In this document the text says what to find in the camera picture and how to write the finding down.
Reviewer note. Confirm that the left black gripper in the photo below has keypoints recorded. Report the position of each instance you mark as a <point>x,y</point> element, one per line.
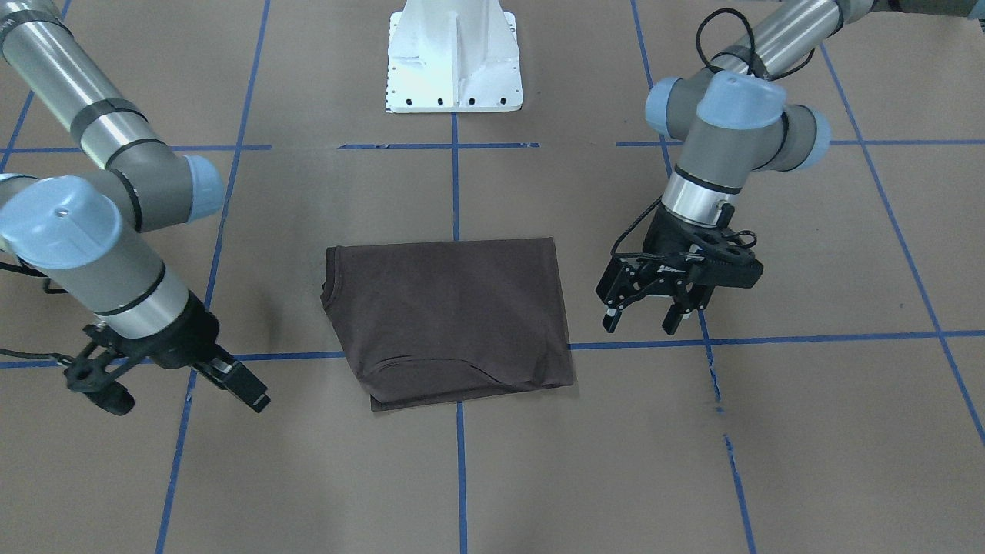
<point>665,234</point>

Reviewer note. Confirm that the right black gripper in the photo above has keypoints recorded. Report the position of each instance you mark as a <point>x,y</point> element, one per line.
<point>183,334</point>

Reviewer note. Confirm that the brown t-shirt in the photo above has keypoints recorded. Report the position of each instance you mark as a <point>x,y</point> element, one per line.
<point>436,322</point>

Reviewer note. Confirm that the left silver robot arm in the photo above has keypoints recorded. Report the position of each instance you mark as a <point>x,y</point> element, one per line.
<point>733,119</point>

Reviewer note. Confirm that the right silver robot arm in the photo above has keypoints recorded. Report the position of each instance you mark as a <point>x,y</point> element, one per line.
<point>84,231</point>

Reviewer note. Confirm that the white column base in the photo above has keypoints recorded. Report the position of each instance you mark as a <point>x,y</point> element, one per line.
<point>453,56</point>

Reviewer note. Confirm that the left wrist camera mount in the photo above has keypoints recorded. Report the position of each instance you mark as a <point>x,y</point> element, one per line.
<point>725,258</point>

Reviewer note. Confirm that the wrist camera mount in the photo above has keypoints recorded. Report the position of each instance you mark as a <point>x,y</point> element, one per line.
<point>725,258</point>
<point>96,370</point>

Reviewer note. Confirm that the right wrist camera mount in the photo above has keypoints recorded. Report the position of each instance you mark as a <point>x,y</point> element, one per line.
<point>96,370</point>

